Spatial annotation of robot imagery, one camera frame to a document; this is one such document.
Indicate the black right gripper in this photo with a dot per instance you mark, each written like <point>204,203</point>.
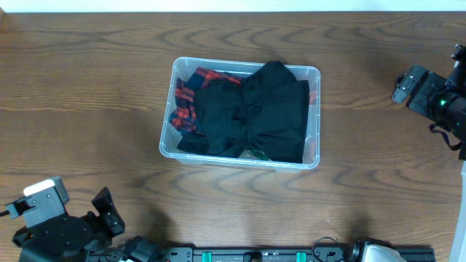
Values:
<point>438,86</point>

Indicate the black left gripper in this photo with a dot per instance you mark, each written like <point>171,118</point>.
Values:
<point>107,213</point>

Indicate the red black plaid shirt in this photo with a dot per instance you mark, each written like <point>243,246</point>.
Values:
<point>184,118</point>

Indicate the black hooded sweatshirt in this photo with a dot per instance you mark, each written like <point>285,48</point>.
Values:
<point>268,111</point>

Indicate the green garment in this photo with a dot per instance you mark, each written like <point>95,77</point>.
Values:
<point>259,154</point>

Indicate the pink printed shirt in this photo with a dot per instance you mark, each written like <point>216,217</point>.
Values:
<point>311,125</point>

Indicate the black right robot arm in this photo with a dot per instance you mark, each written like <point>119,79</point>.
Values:
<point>453,131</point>

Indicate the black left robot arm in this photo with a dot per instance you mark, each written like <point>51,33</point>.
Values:
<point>136,249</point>

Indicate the clear plastic storage bin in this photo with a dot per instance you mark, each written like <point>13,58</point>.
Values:
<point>184,67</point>

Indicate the white grey base unit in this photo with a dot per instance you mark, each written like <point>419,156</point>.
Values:
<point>373,250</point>

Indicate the white post right edge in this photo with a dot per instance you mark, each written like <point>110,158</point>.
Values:
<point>457,253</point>

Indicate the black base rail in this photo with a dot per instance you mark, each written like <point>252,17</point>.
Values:
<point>319,253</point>

